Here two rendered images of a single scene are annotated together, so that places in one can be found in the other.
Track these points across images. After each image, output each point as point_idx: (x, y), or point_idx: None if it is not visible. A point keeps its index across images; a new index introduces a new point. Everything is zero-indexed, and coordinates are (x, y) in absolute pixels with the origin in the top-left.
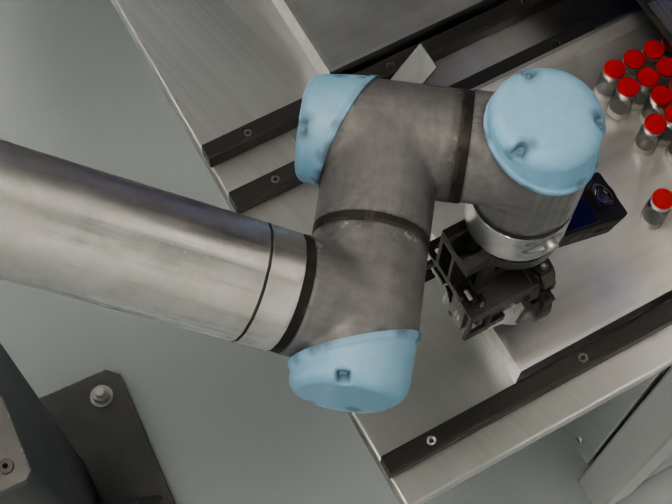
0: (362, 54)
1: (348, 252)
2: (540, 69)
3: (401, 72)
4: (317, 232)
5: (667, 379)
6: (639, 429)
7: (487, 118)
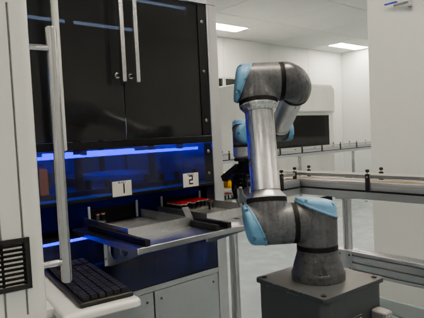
0: (183, 216)
1: None
2: (233, 120)
3: (186, 215)
4: None
5: (220, 279)
6: (224, 315)
7: (243, 122)
